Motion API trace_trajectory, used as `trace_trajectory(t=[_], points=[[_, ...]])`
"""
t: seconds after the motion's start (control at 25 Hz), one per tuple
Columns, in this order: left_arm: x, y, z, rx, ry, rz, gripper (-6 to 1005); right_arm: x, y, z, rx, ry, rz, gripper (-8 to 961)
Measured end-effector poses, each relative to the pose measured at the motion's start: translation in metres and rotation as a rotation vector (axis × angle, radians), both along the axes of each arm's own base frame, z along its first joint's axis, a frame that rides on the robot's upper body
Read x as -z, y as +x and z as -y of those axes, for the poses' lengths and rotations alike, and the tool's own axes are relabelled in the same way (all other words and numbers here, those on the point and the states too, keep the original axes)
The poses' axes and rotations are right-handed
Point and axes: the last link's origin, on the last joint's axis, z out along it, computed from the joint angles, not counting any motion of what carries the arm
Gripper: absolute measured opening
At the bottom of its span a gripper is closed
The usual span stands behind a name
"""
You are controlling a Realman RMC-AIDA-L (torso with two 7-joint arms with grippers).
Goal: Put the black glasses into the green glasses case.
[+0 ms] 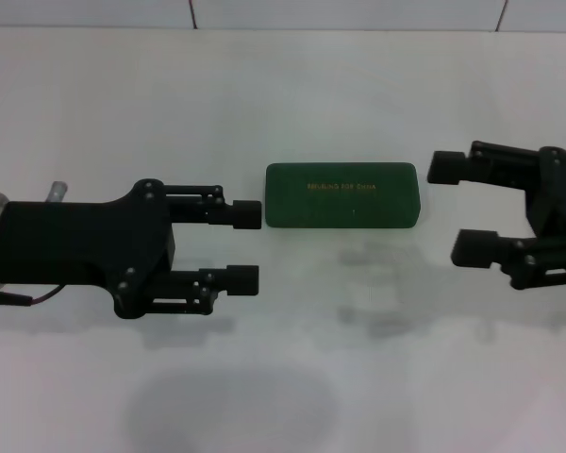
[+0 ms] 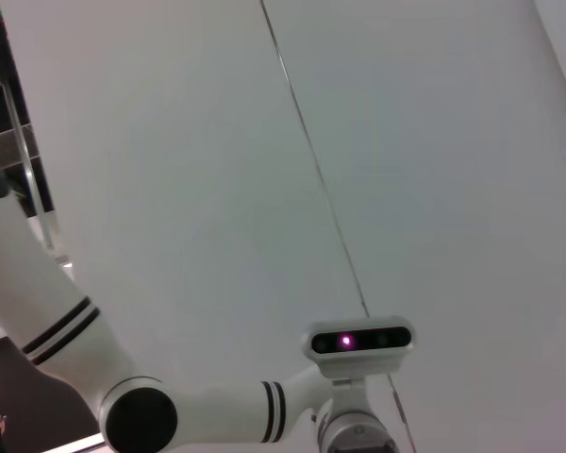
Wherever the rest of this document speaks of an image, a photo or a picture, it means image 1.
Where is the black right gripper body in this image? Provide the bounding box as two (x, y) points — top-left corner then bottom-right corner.
(524, 145), (566, 268)

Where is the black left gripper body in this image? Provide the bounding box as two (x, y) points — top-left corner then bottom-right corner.
(0, 178), (178, 319)

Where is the green glasses case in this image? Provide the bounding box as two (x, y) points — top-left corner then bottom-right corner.
(264, 161), (422, 231)

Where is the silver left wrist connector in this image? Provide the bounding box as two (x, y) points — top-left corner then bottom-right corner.
(46, 181), (71, 204)

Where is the left gripper cable with plug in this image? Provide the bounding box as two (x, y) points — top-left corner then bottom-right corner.
(0, 284), (62, 309)

